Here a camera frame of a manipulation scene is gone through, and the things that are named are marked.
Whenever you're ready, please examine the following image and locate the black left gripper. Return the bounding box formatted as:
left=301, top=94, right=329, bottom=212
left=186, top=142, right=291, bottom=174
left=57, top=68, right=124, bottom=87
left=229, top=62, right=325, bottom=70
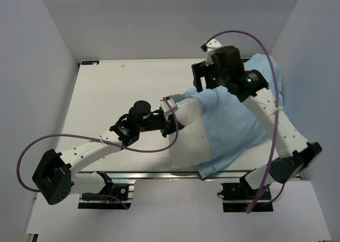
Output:
left=138, top=113, right=184, bottom=138

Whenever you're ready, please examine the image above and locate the white pillow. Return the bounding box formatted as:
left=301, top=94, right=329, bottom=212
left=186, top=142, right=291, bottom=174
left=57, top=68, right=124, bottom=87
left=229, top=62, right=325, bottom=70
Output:
left=168, top=94, right=211, bottom=171

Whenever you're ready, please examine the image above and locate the blue green satin pillowcase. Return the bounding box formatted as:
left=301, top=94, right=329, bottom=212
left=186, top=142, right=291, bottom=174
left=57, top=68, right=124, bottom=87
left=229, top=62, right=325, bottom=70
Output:
left=180, top=53, right=286, bottom=180

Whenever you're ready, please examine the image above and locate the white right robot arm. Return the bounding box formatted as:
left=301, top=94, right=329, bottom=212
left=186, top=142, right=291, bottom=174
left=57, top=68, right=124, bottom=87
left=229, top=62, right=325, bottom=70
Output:
left=169, top=54, right=308, bottom=178

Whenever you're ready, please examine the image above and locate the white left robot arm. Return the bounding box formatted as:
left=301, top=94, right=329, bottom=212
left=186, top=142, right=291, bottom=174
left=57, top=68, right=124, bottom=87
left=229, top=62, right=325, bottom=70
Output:
left=32, top=98, right=184, bottom=205

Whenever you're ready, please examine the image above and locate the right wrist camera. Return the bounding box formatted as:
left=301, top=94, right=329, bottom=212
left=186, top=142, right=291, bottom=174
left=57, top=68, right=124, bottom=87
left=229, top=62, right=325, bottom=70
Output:
left=201, top=38, right=222, bottom=66

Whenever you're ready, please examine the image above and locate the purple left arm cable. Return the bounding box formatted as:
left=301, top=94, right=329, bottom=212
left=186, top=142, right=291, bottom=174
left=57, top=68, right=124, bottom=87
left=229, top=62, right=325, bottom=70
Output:
left=16, top=97, right=179, bottom=210

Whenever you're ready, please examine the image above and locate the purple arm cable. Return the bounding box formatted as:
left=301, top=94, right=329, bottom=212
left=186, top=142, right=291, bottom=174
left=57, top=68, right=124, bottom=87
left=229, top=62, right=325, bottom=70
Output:
left=200, top=30, right=284, bottom=215
left=16, top=97, right=179, bottom=210

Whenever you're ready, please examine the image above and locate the aluminium front table rail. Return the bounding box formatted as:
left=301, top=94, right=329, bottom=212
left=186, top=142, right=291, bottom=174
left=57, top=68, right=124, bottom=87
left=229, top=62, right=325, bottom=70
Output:
left=76, top=170, right=256, bottom=181

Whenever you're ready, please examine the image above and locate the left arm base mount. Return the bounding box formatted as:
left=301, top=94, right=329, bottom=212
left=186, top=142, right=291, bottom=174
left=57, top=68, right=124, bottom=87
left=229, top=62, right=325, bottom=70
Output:
left=78, top=171, right=134, bottom=210

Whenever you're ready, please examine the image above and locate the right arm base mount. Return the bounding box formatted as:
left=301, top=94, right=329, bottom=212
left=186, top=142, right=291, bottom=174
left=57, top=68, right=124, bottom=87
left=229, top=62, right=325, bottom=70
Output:
left=217, top=181, right=274, bottom=213

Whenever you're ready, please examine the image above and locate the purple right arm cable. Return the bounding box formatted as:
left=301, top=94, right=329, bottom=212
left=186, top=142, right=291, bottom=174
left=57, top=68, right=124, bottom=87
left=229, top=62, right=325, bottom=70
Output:
left=200, top=30, right=284, bottom=215

